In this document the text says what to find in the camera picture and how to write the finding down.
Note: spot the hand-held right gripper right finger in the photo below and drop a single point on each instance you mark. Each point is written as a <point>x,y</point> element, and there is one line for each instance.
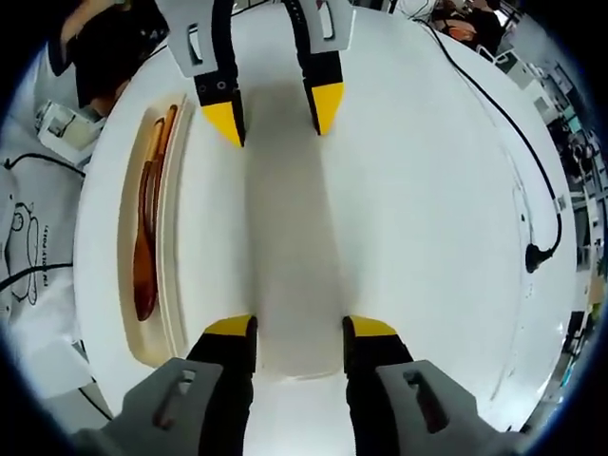
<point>413,408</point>

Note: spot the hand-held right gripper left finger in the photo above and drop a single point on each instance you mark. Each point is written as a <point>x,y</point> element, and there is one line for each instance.
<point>190,404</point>

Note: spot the beige cutlery case base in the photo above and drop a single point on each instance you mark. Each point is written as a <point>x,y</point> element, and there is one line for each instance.
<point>127,294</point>

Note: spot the brown wooden spoon utensil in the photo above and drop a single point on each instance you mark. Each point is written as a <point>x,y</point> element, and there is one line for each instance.
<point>145,285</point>

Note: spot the brown wooden fork utensil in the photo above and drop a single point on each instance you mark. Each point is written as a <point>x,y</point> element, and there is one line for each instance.
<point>151,190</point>

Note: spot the beige cutlery case lid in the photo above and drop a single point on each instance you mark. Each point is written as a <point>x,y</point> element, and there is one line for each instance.
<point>294,228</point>

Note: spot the white worn device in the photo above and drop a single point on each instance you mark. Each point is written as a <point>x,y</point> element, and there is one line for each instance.
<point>62,126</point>

